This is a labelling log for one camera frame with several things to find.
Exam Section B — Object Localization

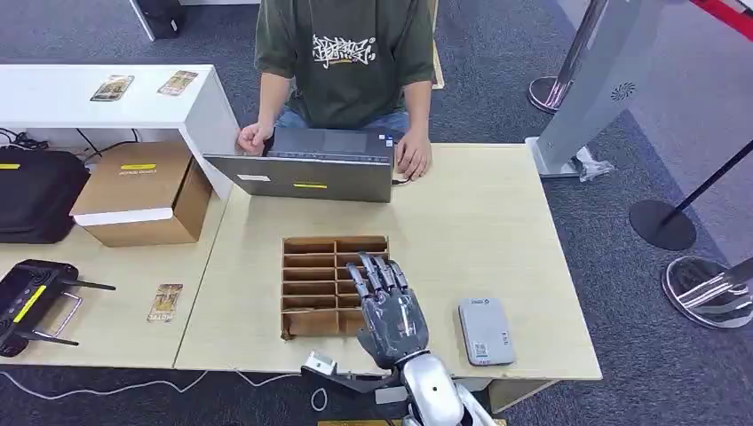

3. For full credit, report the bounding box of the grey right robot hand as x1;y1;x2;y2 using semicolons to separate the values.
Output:
345;251;431;372

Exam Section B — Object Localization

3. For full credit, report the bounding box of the person's left hand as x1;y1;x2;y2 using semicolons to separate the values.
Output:
395;130;433;182

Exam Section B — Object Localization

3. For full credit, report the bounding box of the person's right hand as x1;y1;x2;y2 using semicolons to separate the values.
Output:
236;122;276;157

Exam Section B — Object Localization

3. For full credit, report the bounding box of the printed card with pale border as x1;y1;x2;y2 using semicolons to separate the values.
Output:
156;70;200;97

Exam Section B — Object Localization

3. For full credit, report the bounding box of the grey laptop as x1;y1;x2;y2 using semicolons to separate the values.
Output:
202;127;396;205

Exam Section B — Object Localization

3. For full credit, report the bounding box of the wooden card slot box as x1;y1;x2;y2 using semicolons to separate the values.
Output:
280;235;391;342

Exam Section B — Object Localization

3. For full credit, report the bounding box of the beige wooden panel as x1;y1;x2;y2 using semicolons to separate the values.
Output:
433;0;445;91

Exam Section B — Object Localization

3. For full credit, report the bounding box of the person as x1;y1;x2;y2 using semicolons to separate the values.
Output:
236;0;438;182

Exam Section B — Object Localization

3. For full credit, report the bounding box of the grey flat rectangular device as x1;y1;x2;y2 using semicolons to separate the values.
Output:
457;297;517;368

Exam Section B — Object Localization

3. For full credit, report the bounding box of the pale wooden main desk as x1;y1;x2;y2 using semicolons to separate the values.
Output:
173;142;604;414

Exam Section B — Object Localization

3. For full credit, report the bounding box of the brown cardboard box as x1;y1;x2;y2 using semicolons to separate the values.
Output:
69;142;213;249

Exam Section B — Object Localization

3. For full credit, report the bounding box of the chrome stanchion with tall pole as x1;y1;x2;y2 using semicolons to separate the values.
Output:
527;0;610;114

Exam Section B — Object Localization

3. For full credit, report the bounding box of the printed card with dark picture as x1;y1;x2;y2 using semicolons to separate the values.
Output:
90;75;135;103

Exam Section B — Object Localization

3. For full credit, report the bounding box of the white side table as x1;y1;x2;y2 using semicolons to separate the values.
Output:
0;63;242;201

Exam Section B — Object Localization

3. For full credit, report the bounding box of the clear plastic wrap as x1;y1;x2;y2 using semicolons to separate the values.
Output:
573;146;616;184

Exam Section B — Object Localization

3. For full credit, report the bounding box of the printed card in clear sleeve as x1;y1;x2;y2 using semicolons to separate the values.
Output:
146;283;184;324

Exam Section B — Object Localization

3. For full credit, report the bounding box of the pale wooden side desk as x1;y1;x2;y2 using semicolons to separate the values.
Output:
0;193;231;370

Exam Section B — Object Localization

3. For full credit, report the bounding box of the grey kiosk stand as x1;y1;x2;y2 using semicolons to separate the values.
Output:
525;0;693;179

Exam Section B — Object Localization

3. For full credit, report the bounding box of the black carry case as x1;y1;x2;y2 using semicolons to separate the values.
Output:
0;146;91;245

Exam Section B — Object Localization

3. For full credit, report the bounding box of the black stanchion with black pole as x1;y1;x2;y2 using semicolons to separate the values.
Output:
628;139;753;253

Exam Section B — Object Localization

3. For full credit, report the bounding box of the black remote controller with antennas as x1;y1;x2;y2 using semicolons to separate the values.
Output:
0;259;117;359

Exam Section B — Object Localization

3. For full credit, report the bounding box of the chrome stanchion with wide base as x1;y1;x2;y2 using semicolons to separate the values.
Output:
662;256;753;330

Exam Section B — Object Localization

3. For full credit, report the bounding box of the red barrier belt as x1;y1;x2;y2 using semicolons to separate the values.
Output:
688;0;753;43

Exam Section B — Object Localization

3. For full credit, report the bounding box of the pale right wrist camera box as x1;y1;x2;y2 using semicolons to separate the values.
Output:
301;351;340;381

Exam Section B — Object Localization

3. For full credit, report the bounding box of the black cabinet with white frame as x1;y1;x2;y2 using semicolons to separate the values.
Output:
128;0;185;43

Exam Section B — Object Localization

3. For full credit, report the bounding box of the black cable bundle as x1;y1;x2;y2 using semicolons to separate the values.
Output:
0;128;142;167

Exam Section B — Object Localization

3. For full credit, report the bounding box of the white cable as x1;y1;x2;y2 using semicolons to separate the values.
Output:
0;370;329;414

